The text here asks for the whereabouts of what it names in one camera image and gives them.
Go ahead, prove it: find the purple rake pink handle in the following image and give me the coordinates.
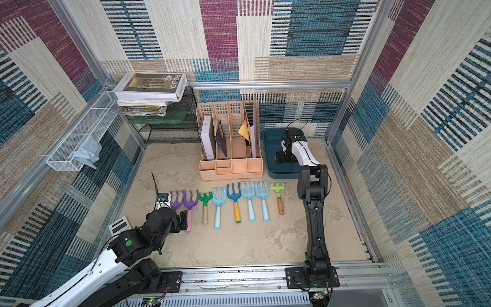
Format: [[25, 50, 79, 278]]
[[182, 190, 199, 233], [170, 191, 183, 211]]

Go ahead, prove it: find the teal plastic storage box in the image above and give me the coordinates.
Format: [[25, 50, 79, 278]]
[[263, 128, 300, 180]]

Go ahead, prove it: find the green rake wooden handle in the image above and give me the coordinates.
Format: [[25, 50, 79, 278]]
[[198, 192, 213, 225]]

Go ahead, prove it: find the large light blue rake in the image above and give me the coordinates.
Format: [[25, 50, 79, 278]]
[[212, 188, 226, 230]]

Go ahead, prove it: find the blue tool yellow handle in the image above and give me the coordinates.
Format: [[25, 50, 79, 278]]
[[227, 183, 242, 224]]

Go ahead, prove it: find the lime fork wooden handle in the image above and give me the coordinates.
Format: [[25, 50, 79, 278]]
[[270, 183, 285, 216]]

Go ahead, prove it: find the light blue fork white handle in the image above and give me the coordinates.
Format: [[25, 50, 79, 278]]
[[254, 181, 270, 222]]

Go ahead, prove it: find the light blue rake white handle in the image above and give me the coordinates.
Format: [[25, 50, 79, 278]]
[[241, 182, 255, 222]]

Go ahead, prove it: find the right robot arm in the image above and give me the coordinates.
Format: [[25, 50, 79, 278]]
[[276, 128, 332, 285]]

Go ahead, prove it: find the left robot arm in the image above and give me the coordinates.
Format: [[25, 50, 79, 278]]
[[33, 207, 187, 306]]

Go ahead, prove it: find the white calculator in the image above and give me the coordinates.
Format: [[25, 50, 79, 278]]
[[108, 216, 132, 237]]

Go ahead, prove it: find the yellow paper folder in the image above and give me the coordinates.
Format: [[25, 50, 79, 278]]
[[238, 120, 251, 142]]

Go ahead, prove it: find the pink plastic desk organizer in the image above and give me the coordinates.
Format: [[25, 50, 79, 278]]
[[196, 100, 263, 181]]

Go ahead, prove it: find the dark navy notebook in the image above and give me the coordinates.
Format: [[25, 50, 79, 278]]
[[215, 120, 228, 157]]

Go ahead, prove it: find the white grey book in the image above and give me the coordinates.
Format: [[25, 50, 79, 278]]
[[200, 115, 216, 161]]

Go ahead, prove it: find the black mesh shelf rack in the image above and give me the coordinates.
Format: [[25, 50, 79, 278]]
[[129, 87, 199, 145]]

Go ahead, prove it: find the green folder on shelf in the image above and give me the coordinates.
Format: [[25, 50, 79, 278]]
[[128, 112, 187, 125]]

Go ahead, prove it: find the crumpled plastic bag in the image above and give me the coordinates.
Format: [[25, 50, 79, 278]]
[[73, 135, 102, 170]]

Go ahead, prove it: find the stack of magazines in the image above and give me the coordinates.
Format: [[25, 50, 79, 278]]
[[110, 101, 170, 116]]

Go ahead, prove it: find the white folio book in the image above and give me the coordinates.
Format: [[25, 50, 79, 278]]
[[113, 72, 188, 102]]

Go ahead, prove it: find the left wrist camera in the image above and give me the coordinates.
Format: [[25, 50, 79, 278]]
[[155, 193, 171, 210]]

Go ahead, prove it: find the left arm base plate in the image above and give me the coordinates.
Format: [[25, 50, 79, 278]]
[[157, 271, 183, 294]]

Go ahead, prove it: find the white wire wall basket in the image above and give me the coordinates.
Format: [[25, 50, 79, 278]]
[[46, 92, 116, 171]]

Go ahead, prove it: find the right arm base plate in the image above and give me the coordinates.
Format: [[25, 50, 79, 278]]
[[285, 267, 340, 290]]

